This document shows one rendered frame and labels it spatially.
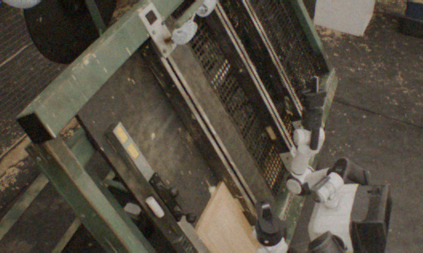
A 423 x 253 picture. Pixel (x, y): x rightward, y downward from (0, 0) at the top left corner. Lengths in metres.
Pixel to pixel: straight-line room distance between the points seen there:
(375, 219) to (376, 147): 2.52
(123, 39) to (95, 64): 0.17
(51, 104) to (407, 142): 3.54
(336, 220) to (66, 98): 1.05
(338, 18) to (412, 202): 2.61
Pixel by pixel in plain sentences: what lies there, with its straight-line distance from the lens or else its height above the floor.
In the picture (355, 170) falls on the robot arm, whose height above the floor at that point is 1.35.
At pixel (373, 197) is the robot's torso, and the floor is 1.40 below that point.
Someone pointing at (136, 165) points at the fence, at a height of 1.59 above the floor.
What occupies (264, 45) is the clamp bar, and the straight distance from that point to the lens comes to 2.62.
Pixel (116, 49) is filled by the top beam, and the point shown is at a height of 1.93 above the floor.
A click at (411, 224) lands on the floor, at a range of 3.86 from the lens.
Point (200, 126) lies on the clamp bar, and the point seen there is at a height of 1.51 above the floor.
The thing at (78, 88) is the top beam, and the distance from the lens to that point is 1.51.
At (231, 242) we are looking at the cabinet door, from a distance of 2.15.
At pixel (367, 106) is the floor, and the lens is 4.80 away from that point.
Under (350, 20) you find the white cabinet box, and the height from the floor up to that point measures 0.17.
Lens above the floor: 2.78
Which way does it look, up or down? 40 degrees down
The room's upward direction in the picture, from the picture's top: straight up
